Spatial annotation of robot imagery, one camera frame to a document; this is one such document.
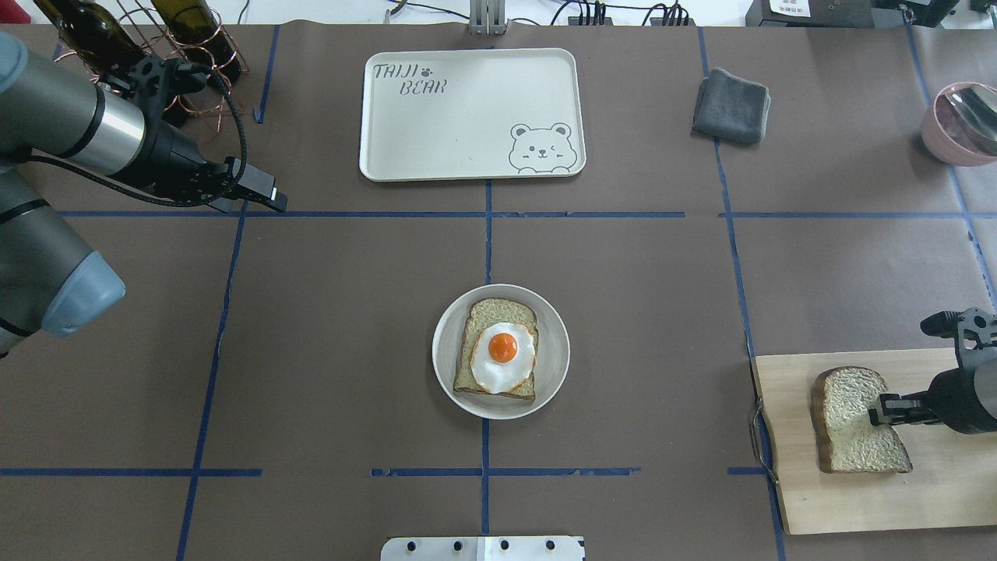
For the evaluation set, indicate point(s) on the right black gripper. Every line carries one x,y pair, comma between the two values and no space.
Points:
968,400

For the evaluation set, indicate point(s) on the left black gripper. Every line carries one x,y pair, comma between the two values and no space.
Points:
170,156

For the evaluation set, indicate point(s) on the white round plate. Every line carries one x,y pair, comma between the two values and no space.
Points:
553,356

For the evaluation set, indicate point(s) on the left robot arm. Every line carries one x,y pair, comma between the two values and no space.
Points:
59,126

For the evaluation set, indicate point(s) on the cream bear tray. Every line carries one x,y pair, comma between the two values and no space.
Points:
477,114

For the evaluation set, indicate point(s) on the wooden cutting board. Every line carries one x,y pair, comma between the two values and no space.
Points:
953,481

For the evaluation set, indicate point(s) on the middle green wine bottle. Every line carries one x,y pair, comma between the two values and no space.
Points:
193,26

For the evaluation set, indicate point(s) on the green wine bottle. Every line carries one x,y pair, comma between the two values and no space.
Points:
193,26
94,34

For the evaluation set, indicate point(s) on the front green wine bottle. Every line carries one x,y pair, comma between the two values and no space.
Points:
94,34

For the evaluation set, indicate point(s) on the pink bowl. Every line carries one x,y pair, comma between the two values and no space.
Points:
947,136

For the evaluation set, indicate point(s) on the fried egg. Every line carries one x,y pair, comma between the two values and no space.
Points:
503,359

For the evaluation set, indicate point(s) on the metal scoop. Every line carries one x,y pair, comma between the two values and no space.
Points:
975,109

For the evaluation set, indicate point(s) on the grey folded cloth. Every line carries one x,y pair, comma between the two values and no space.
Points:
732,108

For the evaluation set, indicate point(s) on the copper wire bottle rack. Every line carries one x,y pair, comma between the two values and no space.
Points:
147,29

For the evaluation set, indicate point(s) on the aluminium frame post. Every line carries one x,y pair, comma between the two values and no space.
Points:
487,17

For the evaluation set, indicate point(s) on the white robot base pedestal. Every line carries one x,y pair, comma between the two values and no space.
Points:
516,547

